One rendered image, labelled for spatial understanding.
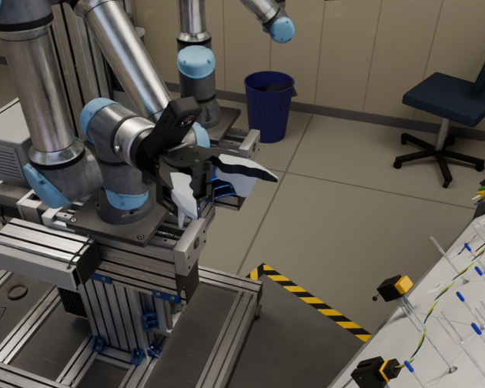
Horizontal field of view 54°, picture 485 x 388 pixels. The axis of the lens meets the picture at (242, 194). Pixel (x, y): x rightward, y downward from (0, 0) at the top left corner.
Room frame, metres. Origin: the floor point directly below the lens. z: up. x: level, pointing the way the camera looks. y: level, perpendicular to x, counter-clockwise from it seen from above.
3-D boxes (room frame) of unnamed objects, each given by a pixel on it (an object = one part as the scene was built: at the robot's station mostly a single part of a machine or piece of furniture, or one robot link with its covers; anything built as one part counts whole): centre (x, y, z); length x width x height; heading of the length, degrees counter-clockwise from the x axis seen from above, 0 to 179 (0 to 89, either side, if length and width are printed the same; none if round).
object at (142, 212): (0.98, 0.31, 1.21); 0.15 x 0.15 x 0.10
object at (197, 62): (1.46, 0.15, 1.33); 0.13 x 0.12 x 0.14; 7
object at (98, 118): (0.70, 0.21, 1.56); 0.11 x 0.08 x 0.09; 45
